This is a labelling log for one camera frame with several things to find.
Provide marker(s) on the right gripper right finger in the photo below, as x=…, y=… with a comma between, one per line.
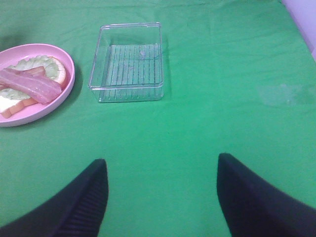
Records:
x=252, y=207

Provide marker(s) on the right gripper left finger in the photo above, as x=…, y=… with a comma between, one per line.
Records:
x=75, y=211

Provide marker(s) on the toast bread slice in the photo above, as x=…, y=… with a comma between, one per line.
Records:
x=13, y=101

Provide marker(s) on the bacon strip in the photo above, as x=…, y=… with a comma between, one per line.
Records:
x=40, y=88
x=37, y=71

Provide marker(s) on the green lettuce leaf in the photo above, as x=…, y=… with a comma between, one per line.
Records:
x=41, y=78

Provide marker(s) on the green tablecloth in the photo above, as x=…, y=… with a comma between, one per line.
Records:
x=237, y=79

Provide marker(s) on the right clear plastic container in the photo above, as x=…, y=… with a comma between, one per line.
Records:
x=127, y=64

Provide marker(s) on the pink round plate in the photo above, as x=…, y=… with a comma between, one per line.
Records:
x=34, y=112

